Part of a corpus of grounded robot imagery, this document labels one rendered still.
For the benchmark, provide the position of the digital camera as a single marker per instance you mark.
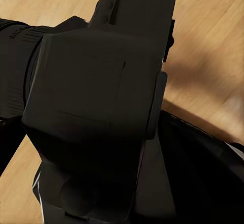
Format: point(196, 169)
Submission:
point(90, 95)

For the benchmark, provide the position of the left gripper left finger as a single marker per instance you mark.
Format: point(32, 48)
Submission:
point(11, 135)

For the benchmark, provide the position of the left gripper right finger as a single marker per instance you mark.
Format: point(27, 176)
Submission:
point(204, 189)

